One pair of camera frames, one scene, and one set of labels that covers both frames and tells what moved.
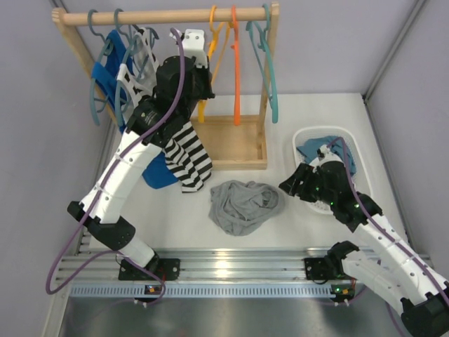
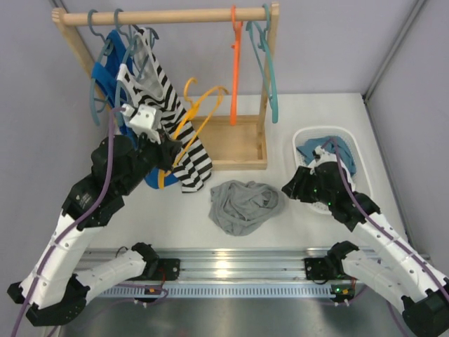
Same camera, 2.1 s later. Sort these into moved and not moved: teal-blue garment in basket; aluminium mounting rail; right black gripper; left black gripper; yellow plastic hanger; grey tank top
Moved: left black gripper; yellow plastic hanger
Not moved: right black gripper; aluminium mounting rail; teal-blue garment in basket; grey tank top
